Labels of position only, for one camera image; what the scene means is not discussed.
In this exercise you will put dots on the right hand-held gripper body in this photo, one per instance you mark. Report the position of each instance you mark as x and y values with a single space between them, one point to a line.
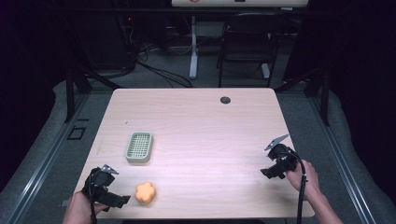
281 155

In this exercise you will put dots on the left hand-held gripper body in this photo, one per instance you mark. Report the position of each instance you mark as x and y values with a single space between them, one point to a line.
99 181

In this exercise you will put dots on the orange flower-shaped soap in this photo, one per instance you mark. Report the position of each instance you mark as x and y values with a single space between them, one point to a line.
145 192

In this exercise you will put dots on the green soap dish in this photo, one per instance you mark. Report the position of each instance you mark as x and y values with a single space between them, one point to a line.
139 146

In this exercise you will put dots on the person's left hand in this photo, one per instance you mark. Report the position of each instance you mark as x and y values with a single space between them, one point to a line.
77 207

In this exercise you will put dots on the person's right hand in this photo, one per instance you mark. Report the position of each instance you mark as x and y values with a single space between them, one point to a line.
309 180

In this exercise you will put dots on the dark round table grommet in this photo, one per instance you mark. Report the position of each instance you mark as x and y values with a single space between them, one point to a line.
225 100

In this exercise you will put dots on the black chair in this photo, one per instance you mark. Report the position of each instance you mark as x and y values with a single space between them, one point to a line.
249 40

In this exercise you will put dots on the white desk leg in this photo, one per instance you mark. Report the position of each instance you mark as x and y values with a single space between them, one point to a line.
193 53

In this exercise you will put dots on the black computer tower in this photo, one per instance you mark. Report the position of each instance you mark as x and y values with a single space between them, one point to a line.
102 40

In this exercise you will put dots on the metal floor rail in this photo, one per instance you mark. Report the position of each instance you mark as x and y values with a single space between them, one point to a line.
339 161
40 168

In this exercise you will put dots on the black frame stand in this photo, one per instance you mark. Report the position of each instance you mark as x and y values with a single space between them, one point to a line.
74 87
320 90

